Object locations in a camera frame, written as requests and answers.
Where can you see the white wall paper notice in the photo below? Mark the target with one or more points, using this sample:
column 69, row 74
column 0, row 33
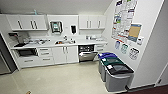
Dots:
column 117, row 45

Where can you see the white base cabinet door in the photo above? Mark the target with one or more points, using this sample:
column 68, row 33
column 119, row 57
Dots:
column 73, row 54
column 57, row 56

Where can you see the steel paper towel dispenser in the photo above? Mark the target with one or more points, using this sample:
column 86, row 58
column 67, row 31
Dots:
column 56, row 27

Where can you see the built-in dishwasher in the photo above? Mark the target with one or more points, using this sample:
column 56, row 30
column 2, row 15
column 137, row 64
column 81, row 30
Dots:
column 87, row 48

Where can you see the grey bin green lid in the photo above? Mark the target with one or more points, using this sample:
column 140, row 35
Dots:
column 111, row 61

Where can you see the black white wall label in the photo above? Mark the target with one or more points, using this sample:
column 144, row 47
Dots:
column 134, row 53

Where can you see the white dish cloth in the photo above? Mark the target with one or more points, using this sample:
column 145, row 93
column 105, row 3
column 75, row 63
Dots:
column 100, row 40

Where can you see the small white wall box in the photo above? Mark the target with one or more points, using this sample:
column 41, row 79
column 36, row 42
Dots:
column 140, row 40

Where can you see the red white wall poster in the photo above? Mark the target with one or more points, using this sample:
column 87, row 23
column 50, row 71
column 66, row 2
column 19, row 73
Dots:
column 123, row 18

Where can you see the green bin wall label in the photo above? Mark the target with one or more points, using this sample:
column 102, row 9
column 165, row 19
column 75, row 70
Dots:
column 124, row 48

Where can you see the large white wall cabinet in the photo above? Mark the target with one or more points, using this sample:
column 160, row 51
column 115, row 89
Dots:
column 26, row 22

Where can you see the steel refrigerator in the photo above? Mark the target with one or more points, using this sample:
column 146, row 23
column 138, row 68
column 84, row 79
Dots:
column 5, row 56

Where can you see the chrome sink faucet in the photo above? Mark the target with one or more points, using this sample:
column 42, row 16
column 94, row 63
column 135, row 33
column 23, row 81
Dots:
column 65, row 38

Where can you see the wide white drawer front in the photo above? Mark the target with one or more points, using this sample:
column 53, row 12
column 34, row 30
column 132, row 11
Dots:
column 20, row 63

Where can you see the dark coffee machine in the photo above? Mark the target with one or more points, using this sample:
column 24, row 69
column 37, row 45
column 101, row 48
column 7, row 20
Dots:
column 14, row 38

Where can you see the beige wall notice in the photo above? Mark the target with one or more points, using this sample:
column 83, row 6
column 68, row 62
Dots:
column 135, row 32

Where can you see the bowl with orange food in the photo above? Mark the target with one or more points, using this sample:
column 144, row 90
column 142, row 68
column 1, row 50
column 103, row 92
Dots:
column 59, row 42

